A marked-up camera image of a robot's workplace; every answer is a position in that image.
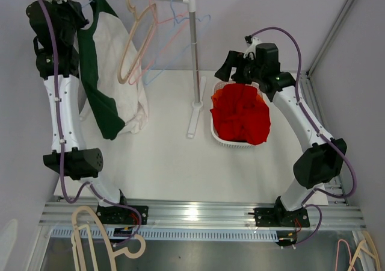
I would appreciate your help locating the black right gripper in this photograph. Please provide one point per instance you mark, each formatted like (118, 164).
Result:
(233, 60)

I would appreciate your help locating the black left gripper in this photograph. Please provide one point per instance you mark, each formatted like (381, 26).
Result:
(73, 8)

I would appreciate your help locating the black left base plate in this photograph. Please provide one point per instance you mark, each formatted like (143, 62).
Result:
(121, 216)

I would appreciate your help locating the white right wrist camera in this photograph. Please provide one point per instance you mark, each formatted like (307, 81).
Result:
(251, 42)

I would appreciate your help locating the red t-shirt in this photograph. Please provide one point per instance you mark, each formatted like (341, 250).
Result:
(240, 114)

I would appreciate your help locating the orange t-shirt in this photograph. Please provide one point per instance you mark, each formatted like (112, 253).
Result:
(215, 98)

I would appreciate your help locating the aluminium rail front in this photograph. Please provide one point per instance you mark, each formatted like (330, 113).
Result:
(198, 221)

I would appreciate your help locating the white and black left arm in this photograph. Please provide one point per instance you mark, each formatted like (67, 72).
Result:
(57, 60)

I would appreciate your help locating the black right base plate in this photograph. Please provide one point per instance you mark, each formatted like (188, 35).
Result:
(278, 217)

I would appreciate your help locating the pink hanger lower right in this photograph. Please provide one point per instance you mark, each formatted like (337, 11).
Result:
(344, 256)

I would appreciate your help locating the black t-shirt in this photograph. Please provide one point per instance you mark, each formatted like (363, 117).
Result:
(239, 140)

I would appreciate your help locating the white perforated plastic basket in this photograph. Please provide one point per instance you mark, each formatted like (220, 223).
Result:
(231, 143)

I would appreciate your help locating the silver clothes rack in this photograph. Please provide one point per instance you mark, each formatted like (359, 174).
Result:
(199, 82)

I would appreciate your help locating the beige hanger lower right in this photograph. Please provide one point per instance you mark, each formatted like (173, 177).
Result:
(366, 255)

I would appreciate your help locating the aluminium frame post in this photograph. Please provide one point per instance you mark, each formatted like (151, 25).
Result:
(336, 26)

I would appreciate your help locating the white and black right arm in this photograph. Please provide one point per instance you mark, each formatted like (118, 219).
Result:
(322, 156)

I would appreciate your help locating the green and beige t-shirt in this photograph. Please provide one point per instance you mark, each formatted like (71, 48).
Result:
(104, 55)

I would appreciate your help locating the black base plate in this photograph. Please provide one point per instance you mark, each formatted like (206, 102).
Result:
(121, 216)
(278, 217)

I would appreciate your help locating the pink plastic hanger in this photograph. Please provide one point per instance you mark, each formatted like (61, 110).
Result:
(136, 64)

